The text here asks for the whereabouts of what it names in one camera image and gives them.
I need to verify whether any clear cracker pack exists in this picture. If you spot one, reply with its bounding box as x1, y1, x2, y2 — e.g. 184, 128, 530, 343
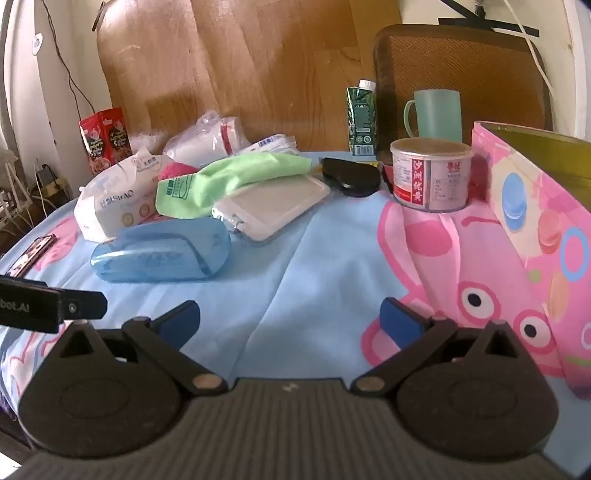
239, 134, 302, 156

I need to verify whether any black power adapter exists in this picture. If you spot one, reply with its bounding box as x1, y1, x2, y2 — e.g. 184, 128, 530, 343
36, 164, 59, 190

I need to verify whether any smartphone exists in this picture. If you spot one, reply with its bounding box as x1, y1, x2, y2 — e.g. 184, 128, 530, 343
8, 233, 57, 279

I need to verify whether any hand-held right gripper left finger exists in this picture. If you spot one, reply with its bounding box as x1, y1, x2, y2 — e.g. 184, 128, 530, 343
48, 300, 229, 398

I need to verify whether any blue glasses case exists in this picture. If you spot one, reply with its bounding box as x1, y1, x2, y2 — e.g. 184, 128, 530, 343
90, 217, 232, 282

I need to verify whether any green microfibre cloth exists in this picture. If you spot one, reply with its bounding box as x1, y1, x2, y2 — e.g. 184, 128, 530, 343
156, 152, 313, 220

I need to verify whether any large white tissue pack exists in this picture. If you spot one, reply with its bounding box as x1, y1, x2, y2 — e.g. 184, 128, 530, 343
74, 148, 168, 243

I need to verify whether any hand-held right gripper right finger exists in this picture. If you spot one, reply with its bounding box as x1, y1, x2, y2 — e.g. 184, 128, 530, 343
353, 298, 539, 396

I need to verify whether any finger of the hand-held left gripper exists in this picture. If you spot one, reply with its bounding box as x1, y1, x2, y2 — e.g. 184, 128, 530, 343
58, 289, 108, 320

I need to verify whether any white power cable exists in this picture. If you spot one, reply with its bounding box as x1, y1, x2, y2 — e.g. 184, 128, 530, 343
502, 0, 556, 99

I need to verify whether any pink biscuit tin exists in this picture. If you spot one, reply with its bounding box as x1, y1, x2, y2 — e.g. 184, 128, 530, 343
471, 120, 591, 400

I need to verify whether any teal plastic cup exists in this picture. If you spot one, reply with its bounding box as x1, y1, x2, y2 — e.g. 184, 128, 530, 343
403, 89, 463, 142

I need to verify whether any white plastic case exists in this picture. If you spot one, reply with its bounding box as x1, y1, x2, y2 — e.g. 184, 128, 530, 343
211, 174, 332, 241

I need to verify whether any wood-pattern wall sheet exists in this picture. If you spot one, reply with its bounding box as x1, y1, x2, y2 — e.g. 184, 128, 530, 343
95, 0, 403, 154

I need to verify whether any black cable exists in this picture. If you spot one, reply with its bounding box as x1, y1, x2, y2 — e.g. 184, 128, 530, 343
39, 0, 94, 121

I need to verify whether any black stand with white device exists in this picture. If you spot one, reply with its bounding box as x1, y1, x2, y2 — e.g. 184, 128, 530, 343
438, 0, 541, 38

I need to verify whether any white fluffy wad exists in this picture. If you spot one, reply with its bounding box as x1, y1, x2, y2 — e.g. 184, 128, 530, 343
132, 131, 163, 151

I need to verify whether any red snack box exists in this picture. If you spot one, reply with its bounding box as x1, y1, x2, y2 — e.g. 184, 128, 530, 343
79, 107, 129, 177

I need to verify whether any cartoon pig printed blanket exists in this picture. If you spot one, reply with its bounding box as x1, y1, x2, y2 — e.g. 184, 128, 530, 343
0, 150, 591, 416

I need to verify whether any plastic bag of cotton pads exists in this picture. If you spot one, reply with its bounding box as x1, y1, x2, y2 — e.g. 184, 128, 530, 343
163, 110, 246, 168

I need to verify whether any pink fluffy sock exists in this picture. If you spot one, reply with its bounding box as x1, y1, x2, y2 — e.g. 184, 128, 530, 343
159, 161, 200, 182

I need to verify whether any round can with red label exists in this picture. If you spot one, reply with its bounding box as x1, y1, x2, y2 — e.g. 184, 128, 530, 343
390, 137, 474, 213

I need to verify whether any black glasses case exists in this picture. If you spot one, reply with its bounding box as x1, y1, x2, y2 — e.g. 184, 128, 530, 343
320, 157, 382, 199

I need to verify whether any green drink carton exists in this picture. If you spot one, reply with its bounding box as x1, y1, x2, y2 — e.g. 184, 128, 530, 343
346, 79, 379, 158

